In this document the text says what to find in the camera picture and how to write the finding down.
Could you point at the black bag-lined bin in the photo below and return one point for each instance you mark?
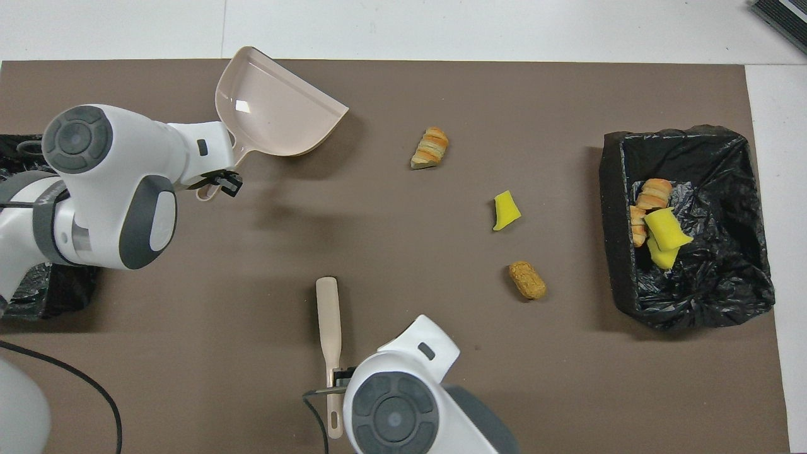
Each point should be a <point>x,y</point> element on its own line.
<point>57,290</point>
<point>719,277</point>

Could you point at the beige hand brush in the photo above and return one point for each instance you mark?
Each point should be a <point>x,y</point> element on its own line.
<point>329,315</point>

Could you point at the brown toy croquette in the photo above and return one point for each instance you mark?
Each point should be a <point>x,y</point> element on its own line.
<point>527,280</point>

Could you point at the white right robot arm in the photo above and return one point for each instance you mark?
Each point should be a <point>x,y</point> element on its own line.
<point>416,353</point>

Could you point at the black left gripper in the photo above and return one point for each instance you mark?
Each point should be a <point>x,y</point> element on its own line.
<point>207,180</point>

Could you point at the toy croissant bread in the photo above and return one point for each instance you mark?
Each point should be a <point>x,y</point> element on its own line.
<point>654,192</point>
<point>430,148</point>
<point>638,227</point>

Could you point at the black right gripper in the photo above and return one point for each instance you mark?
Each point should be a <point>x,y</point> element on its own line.
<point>343,377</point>

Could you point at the dark ribbed box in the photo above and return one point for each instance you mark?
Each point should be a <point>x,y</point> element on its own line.
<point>785,19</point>

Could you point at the yellow sponge piece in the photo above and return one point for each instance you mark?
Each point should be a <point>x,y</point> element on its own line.
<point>662,257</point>
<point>506,211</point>
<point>665,228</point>

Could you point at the beige plastic dustpan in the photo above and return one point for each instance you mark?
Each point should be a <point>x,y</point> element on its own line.
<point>271,107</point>

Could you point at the brown table mat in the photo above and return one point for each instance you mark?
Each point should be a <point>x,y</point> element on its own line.
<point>441,88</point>

